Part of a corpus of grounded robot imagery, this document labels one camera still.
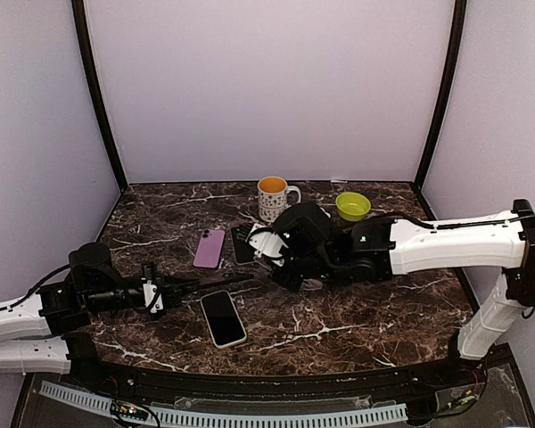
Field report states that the black phone grey case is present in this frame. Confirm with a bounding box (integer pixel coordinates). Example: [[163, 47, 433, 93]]
[[192, 274, 254, 291]]

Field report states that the clear magsafe phone case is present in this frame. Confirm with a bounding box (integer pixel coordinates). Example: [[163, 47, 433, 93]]
[[300, 278, 324, 292]]

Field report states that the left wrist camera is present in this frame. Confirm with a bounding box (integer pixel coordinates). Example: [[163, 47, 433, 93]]
[[143, 279, 163, 314]]

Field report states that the black right frame post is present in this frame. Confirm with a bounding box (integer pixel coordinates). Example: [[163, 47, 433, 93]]
[[413, 0, 467, 192]]

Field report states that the white spotted mug orange inside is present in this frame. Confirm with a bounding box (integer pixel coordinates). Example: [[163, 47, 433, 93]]
[[258, 177, 302, 223]]

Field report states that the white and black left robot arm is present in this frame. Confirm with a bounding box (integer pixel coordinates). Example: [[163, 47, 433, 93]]
[[0, 243, 197, 389]]

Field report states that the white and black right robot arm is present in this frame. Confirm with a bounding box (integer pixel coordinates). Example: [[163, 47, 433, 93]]
[[257, 199, 535, 387]]

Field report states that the black frame post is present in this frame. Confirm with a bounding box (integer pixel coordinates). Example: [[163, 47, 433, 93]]
[[70, 0, 128, 193], [413, 0, 467, 192]]

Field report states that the black phone white case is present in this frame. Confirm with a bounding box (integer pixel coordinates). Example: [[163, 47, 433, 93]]
[[200, 291, 247, 349]]

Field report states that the lime green bowl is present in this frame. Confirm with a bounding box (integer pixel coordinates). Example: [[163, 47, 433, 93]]
[[335, 192, 372, 222]]

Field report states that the black left frame post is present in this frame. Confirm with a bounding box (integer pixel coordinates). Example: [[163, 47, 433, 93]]
[[70, 0, 128, 193]]

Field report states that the white slotted cable duct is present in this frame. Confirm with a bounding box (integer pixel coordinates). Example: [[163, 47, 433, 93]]
[[39, 381, 408, 428]]

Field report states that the black phone dark case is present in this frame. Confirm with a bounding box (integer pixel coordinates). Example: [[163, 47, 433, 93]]
[[193, 229, 226, 269]]

